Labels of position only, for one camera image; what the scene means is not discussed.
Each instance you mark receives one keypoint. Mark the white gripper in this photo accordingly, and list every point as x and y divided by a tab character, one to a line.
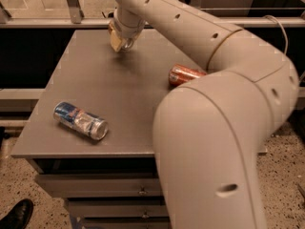
128	31

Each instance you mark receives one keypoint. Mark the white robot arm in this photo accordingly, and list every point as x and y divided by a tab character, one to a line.
207	132

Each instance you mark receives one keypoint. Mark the red orange soda can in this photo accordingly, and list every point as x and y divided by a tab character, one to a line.
180	74

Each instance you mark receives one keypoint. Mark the blue silver energy drink can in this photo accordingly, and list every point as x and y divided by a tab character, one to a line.
82	122

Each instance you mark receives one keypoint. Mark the grey metal railing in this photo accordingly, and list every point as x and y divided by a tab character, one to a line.
96	13

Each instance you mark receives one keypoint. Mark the grey drawer cabinet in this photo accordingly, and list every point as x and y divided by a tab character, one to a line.
126	151

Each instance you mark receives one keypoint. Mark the black shoe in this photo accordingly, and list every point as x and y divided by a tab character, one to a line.
19	216

